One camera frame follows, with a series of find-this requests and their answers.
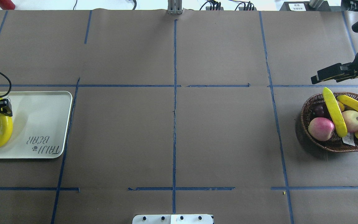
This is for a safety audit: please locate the yellow-green banana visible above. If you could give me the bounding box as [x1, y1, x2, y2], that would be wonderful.
[322, 87, 348, 138]

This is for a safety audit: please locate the white bear tray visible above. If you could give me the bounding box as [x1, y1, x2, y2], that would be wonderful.
[0, 91, 73, 159]

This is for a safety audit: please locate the pale yellow apple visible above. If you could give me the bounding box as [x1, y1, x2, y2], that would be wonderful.
[342, 110, 358, 133]

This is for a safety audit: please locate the pink red apple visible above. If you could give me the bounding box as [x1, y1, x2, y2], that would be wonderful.
[307, 117, 334, 142]

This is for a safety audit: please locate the red bottle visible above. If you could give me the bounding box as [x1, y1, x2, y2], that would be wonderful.
[0, 0, 16, 10]

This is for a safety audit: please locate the aluminium frame post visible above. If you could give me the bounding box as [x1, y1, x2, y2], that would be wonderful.
[167, 0, 183, 15]

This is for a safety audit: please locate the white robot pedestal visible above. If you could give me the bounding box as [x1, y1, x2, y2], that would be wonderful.
[132, 214, 215, 224]

